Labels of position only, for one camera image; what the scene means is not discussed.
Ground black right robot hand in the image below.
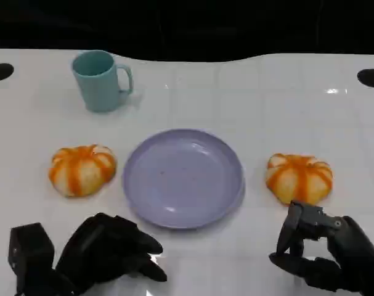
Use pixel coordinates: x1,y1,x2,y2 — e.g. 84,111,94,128
269,200,374,296

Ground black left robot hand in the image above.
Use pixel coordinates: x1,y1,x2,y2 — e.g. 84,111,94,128
55,212,168,294

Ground orange and white bread roll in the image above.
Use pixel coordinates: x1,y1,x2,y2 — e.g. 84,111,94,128
265,153,334,205
48,144,118,198

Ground lilac plate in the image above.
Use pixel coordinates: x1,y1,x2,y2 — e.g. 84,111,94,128
123,128,246,231

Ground pale green mug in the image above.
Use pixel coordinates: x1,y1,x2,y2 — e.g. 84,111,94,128
71,50,134,113

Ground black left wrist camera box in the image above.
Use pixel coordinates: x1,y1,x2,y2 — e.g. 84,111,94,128
7,222,55,289

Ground black table cable hole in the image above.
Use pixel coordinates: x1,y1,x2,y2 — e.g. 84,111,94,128
357,68,374,89
0,63,15,82

